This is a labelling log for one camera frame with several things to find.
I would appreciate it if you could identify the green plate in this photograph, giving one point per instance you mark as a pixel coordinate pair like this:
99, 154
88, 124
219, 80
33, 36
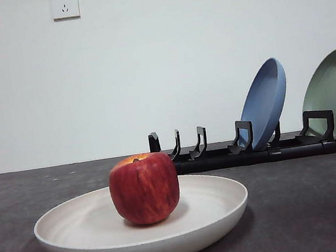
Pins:
335, 90

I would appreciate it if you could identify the black plate rack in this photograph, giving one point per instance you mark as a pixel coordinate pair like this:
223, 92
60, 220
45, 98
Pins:
223, 162

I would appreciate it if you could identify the pale yellow plate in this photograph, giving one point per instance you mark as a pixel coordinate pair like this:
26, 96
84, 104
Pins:
76, 233

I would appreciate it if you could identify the red apple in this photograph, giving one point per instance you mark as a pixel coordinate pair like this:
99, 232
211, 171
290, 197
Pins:
145, 192

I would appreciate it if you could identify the white wall socket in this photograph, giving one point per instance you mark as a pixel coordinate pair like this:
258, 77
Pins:
65, 5

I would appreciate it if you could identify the blue plate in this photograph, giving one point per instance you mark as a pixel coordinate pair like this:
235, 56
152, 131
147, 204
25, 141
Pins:
265, 103

